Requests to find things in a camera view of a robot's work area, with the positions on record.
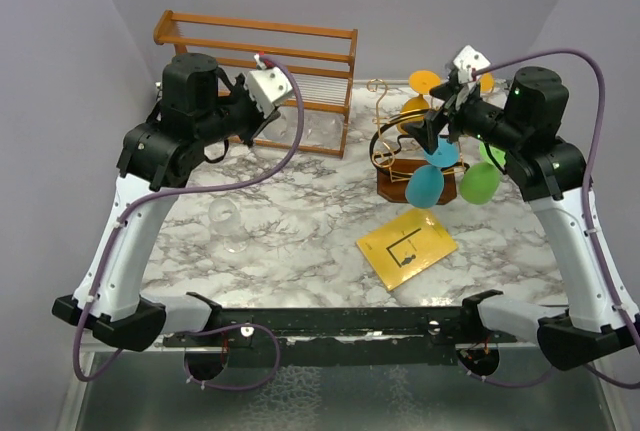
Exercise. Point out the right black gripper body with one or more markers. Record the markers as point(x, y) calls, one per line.
point(478, 118)

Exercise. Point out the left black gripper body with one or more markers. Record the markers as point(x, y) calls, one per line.
point(239, 114)

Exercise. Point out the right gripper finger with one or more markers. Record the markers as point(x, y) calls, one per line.
point(424, 126)
point(450, 89)

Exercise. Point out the orange plastic wine glass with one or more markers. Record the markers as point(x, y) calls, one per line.
point(421, 82)
point(486, 83)

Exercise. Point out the blue plastic wine glass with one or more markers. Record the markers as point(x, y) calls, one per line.
point(426, 185)

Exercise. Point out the green plastic wine glass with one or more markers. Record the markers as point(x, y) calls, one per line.
point(481, 181)

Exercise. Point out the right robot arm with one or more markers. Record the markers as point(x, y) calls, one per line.
point(553, 178)

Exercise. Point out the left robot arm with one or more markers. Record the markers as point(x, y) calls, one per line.
point(199, 105)

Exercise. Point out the wooden dish rack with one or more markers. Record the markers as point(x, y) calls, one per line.
point(321, 59)

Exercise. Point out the yellow book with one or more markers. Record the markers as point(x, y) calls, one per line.
point(407, 245)

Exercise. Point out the gold wire wine glass rack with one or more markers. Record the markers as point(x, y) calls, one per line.
point(387, 149)

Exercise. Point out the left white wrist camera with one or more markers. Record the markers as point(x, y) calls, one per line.
point(268, 86)

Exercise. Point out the black metal base rail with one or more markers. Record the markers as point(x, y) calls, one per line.
point(328, 337)

